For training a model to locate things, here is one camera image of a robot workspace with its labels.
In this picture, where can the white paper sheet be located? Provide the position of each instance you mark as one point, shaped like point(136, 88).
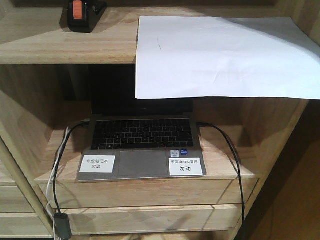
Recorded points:
point(187, 57)

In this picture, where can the silver open laptop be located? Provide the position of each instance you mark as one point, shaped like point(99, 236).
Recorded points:
point(142, 134)

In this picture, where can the white label sticker right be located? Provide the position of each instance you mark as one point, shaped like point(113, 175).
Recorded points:
point(185, 167)

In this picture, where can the white label sticker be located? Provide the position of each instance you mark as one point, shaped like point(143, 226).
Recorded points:
point(185, 167)
point(97, 164)

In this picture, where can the white label sticker left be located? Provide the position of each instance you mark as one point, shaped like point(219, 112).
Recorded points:
point(97, 164)

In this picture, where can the wooden shelf unit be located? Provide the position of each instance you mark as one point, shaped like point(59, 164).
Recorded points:
point(278, 140)

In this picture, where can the grey adapter dongle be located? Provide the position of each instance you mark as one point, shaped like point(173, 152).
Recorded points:
point(62, 223)

